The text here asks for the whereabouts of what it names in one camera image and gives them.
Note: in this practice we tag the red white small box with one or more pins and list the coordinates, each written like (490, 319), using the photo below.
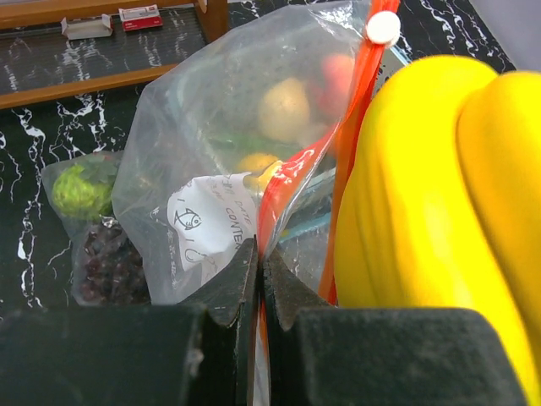
(140, 18)

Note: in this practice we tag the yellow pear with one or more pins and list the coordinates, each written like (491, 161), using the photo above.
(284, 111)

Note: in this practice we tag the yellow bananas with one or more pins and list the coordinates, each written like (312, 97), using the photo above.
(406, 233)

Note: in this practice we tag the green custard apple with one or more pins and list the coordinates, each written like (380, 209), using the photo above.
(83, 191)

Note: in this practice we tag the clear zip top bag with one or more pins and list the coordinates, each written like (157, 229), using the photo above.
(76, 228)

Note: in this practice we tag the yellow lemon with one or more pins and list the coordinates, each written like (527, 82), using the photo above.
(256, 163)

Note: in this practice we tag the orange peach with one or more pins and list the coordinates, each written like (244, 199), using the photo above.
(337, 70)

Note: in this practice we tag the dark red grapes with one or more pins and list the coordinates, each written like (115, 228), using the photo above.
(108, 269)

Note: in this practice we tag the clear zip bag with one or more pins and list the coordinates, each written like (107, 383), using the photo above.
(76, 228)
(178, 195)

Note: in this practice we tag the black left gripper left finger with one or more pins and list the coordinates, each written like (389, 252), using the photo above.
(197, 352)

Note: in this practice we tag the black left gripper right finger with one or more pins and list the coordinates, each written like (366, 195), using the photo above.
(323, 355)

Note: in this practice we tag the wooden rack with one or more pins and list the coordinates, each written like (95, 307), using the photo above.
(39, 64)

